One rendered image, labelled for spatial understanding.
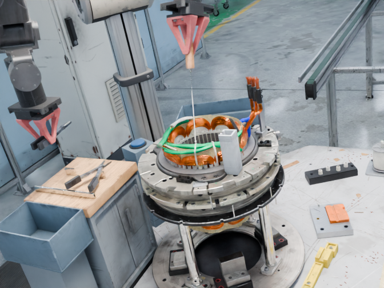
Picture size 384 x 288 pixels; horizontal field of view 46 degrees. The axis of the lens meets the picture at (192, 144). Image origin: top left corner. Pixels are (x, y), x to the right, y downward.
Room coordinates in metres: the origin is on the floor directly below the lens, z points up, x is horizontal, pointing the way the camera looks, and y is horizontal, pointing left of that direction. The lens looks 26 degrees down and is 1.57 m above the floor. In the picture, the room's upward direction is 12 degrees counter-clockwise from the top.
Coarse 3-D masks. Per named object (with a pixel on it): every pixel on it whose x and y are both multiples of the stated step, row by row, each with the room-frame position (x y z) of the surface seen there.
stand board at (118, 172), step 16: (80, 160) 1.07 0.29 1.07; (96, 160) 1.05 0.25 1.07; (112, 160) 1.03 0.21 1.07; (64, 176) 1.00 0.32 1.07; (112, 176) 0.95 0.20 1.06; (128, 176) 0.96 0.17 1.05; (96, 192) 0.89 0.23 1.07; (112, 192) 0.90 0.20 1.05; (80, 208) 0.84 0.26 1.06; (96, 208) 0.85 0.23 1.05
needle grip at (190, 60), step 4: (184, 40) 0.93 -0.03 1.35; (192, 44) 0.92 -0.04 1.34; (192, 48) 0.92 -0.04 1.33; (192, 52) 0.92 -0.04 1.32; (188, 56) 0.91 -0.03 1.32; (192, 56) 0.91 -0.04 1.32; (188, 60) 0.91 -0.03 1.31; (192, 60) 0.91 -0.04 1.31; (188, 64) 0.91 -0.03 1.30; (192, 64) 0.91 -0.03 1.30; (188, 68) 0.91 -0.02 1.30; (192, 68) 0.91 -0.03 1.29
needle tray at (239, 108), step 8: (192, 104) 1.30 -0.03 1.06; (200, 104) 1.29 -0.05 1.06; (208, 104) 1.29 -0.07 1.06; (216, 104) 1.28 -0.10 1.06; (224, 104) 1.27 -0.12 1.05; (232, 104) 1.27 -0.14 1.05; (240, 104) 1.26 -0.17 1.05; (248, 104) 1.26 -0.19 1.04; (184, 112) 1.30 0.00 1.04; (192, 112) 1.30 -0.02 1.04; (200, 112) 1.29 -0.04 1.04; (208, 112) 1.29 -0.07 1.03; (216, 112) 1.28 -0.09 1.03; (224, 112) 1.28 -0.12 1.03; (232, 112) 1.27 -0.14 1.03; (240, 112) 1.16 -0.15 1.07; (248, 112) 1.16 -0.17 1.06; (264, 112) 1.21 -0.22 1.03; (176, 120) 1.20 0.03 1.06; (256, 120) 1.15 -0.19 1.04
